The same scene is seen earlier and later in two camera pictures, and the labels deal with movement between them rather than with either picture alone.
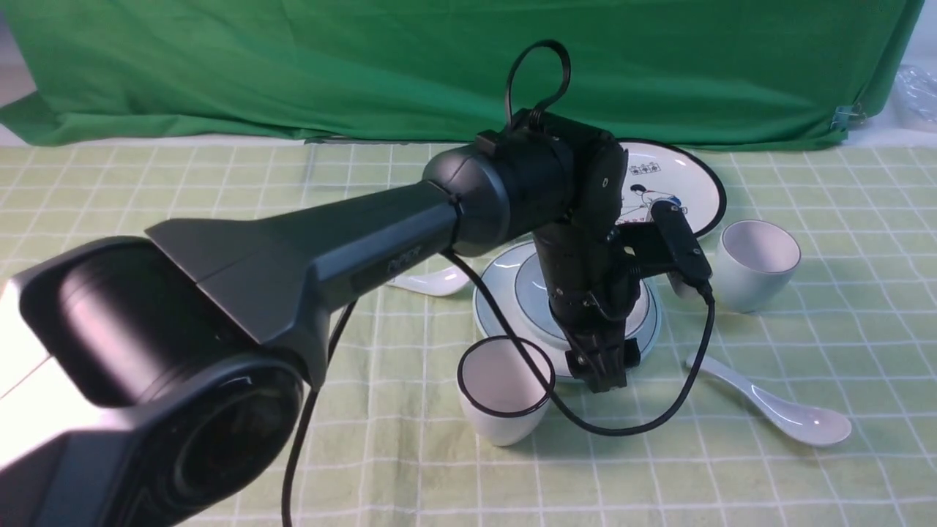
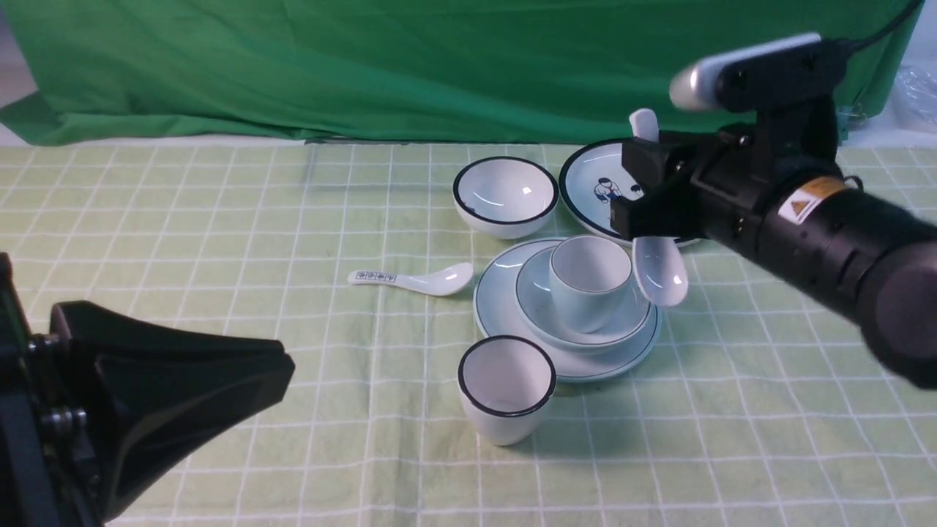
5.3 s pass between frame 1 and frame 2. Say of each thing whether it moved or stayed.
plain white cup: moved
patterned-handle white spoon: stayed
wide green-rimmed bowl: stayed
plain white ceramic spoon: moved
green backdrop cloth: stayed
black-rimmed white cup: stayed
